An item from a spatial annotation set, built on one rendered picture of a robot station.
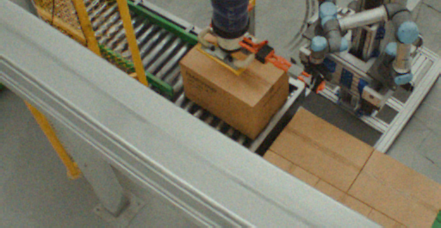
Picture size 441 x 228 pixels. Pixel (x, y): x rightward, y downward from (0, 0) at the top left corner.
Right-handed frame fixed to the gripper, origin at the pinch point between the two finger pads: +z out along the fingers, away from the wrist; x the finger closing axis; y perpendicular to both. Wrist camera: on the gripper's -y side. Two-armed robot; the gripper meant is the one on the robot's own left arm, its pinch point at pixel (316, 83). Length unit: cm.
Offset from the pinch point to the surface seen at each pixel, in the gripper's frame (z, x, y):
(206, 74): 30, 18, 68
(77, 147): 16, 111, 87
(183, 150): -197, 145, -59
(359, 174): 69, -3, -42
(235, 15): -27, 7, 52
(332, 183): 69, 14, -31
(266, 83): 29.2, 0.6, 33.6
